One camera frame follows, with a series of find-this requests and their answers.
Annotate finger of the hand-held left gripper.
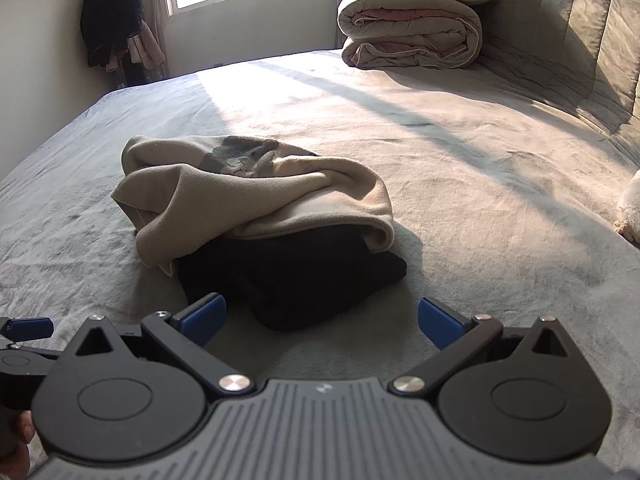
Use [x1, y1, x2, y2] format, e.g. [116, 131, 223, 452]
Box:
[0, 316, 55, 347]

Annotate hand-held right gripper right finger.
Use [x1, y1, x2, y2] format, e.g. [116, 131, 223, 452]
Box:
[390, 296, 574, 397]

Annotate beige sweatshirt with black sleeves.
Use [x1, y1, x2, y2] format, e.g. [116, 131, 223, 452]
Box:
[111, 135, 408, 332]

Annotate grey padded headboard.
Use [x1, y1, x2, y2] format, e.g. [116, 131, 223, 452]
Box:
[475, 0, 640, 171]

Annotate black hanging clothes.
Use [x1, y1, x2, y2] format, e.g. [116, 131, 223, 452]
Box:
[81, 0, 143, 68]

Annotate white furry animal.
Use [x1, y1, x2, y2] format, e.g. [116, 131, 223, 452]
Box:
[614, 170, 640, 248]

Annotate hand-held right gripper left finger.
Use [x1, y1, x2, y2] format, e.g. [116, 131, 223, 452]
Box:
[62, 292, 256, 397]

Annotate person's left hand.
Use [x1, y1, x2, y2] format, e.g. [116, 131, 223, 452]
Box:
[10, 409, 37, 447]

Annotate pink hanging clothes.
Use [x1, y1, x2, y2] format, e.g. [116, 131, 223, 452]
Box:
[107, 20, 166, 73]

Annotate bed with grey sheet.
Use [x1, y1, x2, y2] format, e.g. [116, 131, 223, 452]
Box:
[0, 49, 640, 471]

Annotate folded beige pink quilt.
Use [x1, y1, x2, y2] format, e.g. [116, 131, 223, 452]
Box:
[337, 0, 506, 70]

